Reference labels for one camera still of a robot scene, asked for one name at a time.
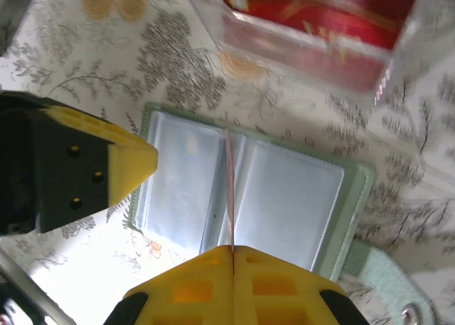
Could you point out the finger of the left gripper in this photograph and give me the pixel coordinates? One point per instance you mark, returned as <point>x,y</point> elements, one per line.
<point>64,168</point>

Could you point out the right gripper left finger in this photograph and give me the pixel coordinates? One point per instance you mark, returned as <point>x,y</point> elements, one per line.
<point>192,296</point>

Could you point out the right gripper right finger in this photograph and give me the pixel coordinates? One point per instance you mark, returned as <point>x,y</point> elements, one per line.
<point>277,296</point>

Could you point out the mint green card holder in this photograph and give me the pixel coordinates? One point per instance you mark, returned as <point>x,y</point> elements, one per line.
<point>295,197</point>

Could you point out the floral table cover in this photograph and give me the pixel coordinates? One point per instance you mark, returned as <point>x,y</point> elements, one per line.
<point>71,72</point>

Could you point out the long aluminium frame rail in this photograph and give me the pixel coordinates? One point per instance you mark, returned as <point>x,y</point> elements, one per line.
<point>32,293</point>

